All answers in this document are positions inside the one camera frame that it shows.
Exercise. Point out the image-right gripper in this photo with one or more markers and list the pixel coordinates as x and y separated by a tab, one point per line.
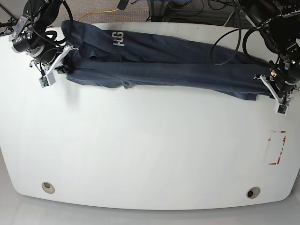
285	74

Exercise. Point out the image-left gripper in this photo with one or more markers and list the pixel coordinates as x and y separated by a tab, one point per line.
33	39

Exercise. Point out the dark blue T-shirt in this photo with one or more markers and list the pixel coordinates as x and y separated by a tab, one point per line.
112	59

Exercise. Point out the black tripod stand legs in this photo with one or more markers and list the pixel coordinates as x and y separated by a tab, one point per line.
8	20

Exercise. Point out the red tape rectangle marking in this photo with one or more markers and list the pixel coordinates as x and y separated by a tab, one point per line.
275	146

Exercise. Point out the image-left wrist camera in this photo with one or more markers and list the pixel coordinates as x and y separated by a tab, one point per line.
47	80

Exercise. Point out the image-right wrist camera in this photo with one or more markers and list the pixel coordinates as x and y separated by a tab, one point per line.
281	109

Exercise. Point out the right table cable grommet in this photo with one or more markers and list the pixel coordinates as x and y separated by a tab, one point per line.
253	192

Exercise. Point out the table cable grommet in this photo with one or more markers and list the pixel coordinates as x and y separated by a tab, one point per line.
48	188
253	192

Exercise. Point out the left table cable grommet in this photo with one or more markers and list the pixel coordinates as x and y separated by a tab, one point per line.
48	188

